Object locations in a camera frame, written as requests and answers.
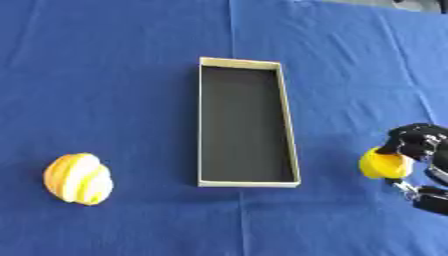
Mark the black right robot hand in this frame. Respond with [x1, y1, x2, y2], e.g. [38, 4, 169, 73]
[374, 122, 448, 217]

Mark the yellow toy fruit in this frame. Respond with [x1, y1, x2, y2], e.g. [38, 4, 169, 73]
[357, 146, 417, 180]

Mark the tan box with dark inside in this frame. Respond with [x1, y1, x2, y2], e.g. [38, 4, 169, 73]
[196, 56, 303, 189]

